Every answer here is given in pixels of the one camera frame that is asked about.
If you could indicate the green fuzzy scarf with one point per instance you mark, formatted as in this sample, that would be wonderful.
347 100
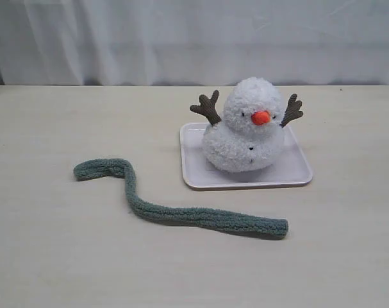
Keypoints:
201 217

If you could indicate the white plush snowman toy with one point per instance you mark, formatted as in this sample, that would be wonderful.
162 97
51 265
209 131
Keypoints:
249 134

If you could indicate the white square tray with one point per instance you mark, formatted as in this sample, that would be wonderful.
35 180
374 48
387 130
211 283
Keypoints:
292 169

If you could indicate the white backdrop curtain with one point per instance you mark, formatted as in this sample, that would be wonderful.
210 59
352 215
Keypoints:
193 42

